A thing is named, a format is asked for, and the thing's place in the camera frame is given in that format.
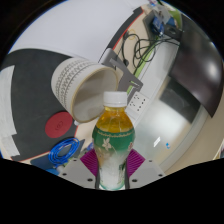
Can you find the black red-edged desk mat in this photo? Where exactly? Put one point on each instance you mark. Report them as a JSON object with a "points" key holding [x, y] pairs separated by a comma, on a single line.
{"points": [[30, 100]]}

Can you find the large white paper napkin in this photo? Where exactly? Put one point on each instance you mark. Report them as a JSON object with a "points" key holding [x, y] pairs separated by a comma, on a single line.
{"points": [[6, 100]]}

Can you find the small white paper napkin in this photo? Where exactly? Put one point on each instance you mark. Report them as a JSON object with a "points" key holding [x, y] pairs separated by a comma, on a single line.
{"points": [[9, 146]]}

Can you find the white paper sheets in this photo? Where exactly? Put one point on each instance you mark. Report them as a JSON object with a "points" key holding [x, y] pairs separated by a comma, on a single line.
{"points": [[76, 26]]}

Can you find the beige shelf unit with books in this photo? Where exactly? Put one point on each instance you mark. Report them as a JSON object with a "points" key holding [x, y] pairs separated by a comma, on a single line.
{"points": [[206, 140]]}

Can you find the white wall socket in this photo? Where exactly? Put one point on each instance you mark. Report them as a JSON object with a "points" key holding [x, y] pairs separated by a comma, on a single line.
{"points": [[138, 103]]}

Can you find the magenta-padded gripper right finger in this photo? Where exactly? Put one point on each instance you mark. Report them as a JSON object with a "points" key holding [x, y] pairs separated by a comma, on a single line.
{"points": [[145, 171]]}

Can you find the flat round red coaster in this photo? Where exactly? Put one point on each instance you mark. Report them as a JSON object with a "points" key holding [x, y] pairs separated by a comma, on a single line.
{"points": [[58, 126]]}

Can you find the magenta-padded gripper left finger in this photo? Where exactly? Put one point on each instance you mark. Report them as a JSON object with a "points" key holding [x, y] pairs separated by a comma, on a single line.
{"points": [[78, 171]]}

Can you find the small blue desk device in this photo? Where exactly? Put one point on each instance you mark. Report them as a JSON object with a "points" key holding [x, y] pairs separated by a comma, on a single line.
{"points": [[157, 23]]}

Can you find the black computer monitor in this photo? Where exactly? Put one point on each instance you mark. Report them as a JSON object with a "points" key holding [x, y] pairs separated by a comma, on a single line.
{"points": [[200, 66]]}

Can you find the green-labelled clear drink bottle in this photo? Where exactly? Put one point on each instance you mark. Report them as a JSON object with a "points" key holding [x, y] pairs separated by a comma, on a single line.
{"points": [[113, 143]]}

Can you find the small blue window sticker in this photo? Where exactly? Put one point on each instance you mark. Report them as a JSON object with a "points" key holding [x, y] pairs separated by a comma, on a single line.
{"points": [[167, 145]]}

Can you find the white patterned ceramic cup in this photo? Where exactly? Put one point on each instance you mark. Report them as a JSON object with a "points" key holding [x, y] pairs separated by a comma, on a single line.
{"points": [[71, 83]]}

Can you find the grey metal laptop stand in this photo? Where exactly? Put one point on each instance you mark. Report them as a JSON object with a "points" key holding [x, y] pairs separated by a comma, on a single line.
{"points": [[121, 71]]}

